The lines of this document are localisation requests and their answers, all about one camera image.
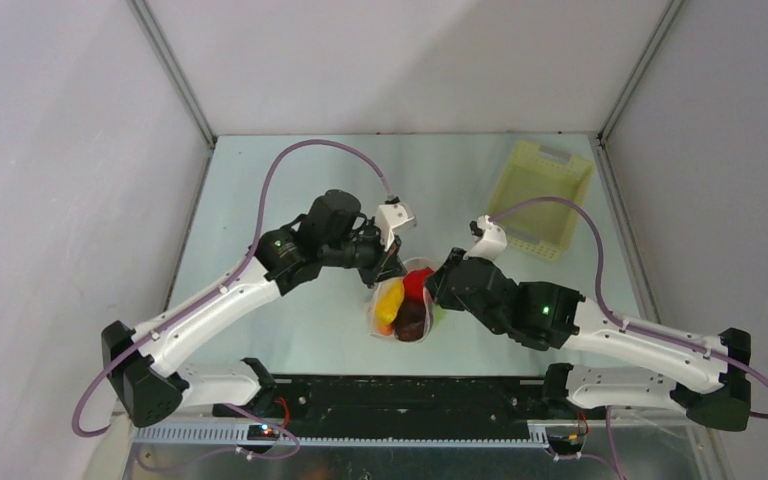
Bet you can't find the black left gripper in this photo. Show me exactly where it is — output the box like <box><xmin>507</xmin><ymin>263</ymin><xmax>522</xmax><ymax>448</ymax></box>
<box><xmin>321</xmin><ymin>217</ymin><xmax>407</xmax><ymax>289</ymax></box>

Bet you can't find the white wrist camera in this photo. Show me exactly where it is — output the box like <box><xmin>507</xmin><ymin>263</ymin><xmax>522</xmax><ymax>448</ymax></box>
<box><xmin>465</xmin><ymin>215</ymin><xmax>508</xmax><ymax>261</ymax></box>
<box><xmin>374</xmin><ymin>199</ymin><xmax>417</xmax><ymax>250</ymax></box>

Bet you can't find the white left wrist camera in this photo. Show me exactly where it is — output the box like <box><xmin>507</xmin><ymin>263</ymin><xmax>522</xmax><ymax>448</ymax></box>
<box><xmin>374</xmin><ymin>199</ymin><xmax>417</xmax><ymax>250</ymax></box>

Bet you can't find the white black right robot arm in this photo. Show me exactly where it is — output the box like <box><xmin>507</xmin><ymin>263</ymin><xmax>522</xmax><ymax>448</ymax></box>
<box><xmin>424</xmin><ymin>248</ymin><xmax>752</xmax><ymax>432</ymax></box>

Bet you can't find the red toy pepper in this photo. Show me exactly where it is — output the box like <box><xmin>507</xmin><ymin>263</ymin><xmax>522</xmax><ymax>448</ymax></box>
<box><xmin>402</xmin><ymin>267</ymin><xmax>433</xmax><ymax>304</ymax></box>

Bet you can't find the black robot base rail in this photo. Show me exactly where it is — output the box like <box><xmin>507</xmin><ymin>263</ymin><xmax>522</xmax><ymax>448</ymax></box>
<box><xmin>243</xmin><ymin>375</ymin><xmax>605</xmax><ymax>441</ymax></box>

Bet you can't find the dark purple toy fruit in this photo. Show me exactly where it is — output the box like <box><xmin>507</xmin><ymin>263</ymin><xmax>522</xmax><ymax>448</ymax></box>
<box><xmin>392</xmin><ymin>302</ymin><xmax>427</xmax><ymax>342</ymax></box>

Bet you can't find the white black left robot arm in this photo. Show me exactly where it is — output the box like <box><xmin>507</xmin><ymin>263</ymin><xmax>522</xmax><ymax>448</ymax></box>
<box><xmin>101</xmin><ymin>190</ymin><xmax>416</xmax><ymax>427</ymax></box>

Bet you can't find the yellow toy banana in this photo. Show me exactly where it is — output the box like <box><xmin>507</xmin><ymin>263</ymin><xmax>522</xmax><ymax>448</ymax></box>
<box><xmin>374</xmin><ymin>280</ymin><xmax>405</xmax><ymax>325</ymax></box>

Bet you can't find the clear zip top bag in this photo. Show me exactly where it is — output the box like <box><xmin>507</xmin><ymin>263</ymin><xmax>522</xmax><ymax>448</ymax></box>
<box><xmin>366</xmin><ymin>258</ymin><xmax>445</xmax><ymax>343</ymax></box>

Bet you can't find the cream perforated plastic basket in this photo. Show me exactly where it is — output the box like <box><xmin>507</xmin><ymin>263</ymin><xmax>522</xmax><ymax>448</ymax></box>
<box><xmin>486</xmin><ymin>141</ymin><xmax>595</xmax><ymax>262</ymax></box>

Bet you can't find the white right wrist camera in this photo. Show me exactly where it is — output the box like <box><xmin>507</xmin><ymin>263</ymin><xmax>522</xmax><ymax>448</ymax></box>
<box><xmin>465</xmin><ymin>215</ymin><xmax>508</xmax><ymax>261</ymax></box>

